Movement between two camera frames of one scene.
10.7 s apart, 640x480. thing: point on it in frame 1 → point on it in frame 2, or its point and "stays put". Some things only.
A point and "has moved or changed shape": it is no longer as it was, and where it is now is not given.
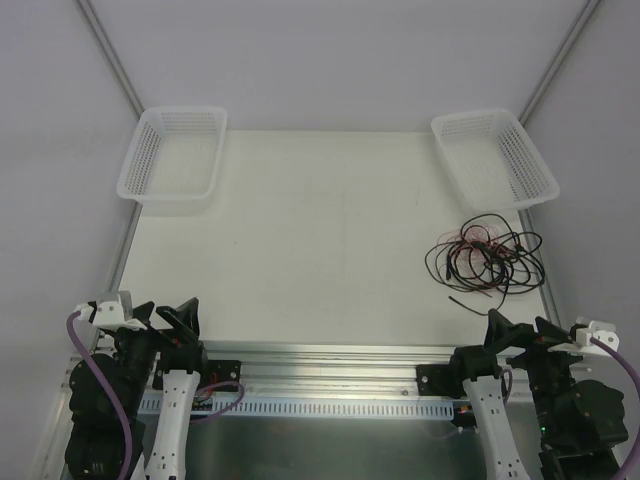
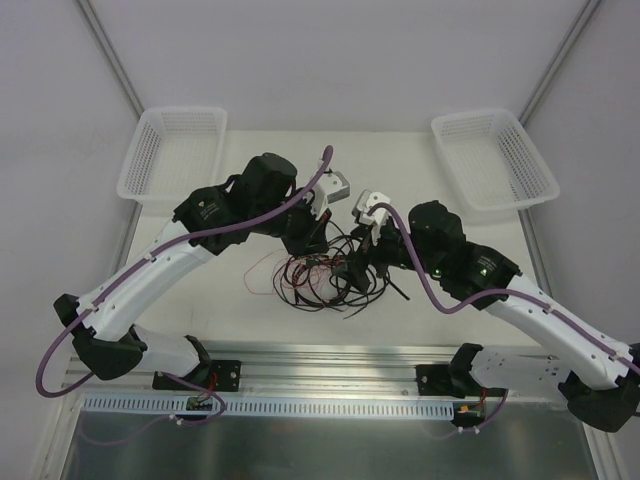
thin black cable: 463,263 has moved or changed shape
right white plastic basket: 494,165 stays put
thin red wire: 465,253 has moved or changed shape
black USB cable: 488,256 → 354,269
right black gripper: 523,350 → 367,248
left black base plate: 218,371 stays put
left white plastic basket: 173,158 stays put
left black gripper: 157,335 → 310,239
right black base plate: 438,380 stays put
